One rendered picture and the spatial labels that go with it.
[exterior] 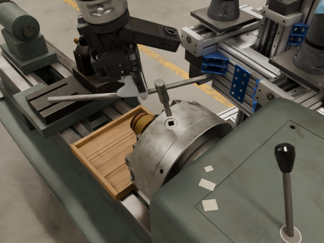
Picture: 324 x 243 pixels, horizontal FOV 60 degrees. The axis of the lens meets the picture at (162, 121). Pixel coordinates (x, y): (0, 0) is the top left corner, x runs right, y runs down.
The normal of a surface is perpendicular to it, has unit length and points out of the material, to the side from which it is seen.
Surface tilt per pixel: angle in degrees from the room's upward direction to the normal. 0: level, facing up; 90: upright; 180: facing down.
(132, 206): 0
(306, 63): 72
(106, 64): 98
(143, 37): 95
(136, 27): 20
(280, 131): 0
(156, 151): 42
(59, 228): 0
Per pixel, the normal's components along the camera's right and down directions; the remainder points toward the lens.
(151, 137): -0.42, -0.31
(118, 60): 0.14, 0.79
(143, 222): 0.00, -0.71
